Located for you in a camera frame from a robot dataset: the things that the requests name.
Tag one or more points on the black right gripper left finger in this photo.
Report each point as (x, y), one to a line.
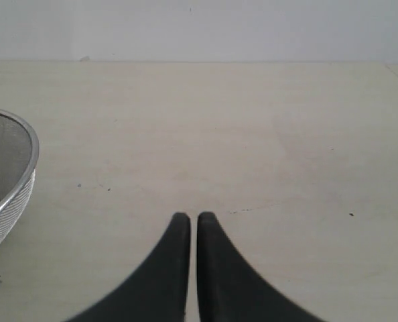
(157, 289)

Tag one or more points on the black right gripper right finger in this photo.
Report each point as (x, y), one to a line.
(229, 288)

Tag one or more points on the steel mesh strainer basin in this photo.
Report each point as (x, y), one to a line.
(19, 154)

